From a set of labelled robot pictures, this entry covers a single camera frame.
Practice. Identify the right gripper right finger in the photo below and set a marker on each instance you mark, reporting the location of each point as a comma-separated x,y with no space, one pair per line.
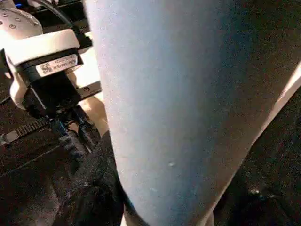
258,202

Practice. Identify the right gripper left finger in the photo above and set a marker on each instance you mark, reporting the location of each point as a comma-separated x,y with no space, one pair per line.
98,186

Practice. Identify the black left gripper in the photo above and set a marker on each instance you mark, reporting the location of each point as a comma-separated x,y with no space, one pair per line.
51,94

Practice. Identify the white plastic table top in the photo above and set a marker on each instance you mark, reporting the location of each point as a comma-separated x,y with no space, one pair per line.
90,70

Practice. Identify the white plastic table leg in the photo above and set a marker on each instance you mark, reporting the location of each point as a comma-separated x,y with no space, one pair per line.
176,106

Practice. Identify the black mat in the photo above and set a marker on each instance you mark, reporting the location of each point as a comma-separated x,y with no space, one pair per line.
270,35

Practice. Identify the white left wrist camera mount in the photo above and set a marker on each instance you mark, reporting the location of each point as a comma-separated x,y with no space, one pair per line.
42,44

